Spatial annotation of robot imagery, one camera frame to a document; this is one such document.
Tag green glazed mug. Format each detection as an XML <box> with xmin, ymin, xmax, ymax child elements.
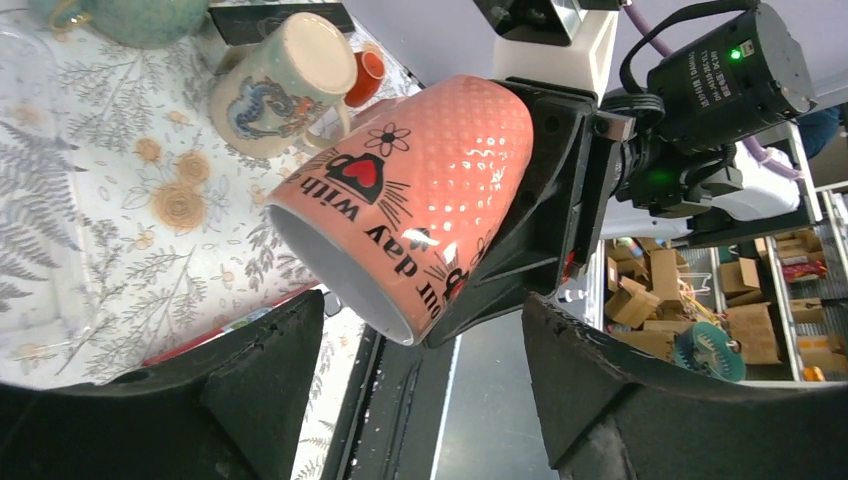
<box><xmin>27</xmin><ymin>0</ymin><xmax>211</xmax><ymax>49</ymax></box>

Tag red silver rectangular box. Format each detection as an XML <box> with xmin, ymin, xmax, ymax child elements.
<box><xmin>141</xmin><ymin>282</ymin><xmax>317</xmax><ymax>367</ymax></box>

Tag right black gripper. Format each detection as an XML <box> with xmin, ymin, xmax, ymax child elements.
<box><xmin>423</xmin><ymin>78</ymin><xmax>742</xmax><ymax>348</ymax></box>

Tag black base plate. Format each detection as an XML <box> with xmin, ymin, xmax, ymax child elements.
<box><xmin>321</xmin><ymin>326</ymin><xmax>461</xmax><ymax>480</ymax></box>

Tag orange mug black handle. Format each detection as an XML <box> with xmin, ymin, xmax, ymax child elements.
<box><xmin>344</xmin><ymin>49</ymin><xmax>386</xmax><ymax>108</ymax></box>

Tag salmon pink mug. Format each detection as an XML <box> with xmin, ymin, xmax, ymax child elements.
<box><xmin>268</xmin><ymin>75</ymin><xmax>534</xmax><ymax>346</ymax></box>

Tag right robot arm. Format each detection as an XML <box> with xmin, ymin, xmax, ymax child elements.
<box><xmin>425</xmin><ymin>1</ymin><xmax>817</xmax><ymax>348</ymax></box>

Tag cream patterned mug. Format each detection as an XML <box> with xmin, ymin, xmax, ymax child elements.
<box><xmin>209</xmin><ymin>12</ymin><xmax>357</xmax><ymax>159</ymax></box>

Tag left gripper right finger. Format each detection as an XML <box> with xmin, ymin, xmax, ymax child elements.
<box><xmin>522</xmin><ymin>295</ymin><xmax>847</xmax><ymax>479</ymax></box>

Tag cardboard boxes shelf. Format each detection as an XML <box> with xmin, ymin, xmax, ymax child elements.
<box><xmin>599</xmin><ymin>225</ymin><xmax>847</xmax><ymax>382</ymax></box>

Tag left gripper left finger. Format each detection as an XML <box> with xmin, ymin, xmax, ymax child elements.
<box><xmin>1</xmin><ymin>290</ymin><xmax>324</xmax><ymax>479</ymax></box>

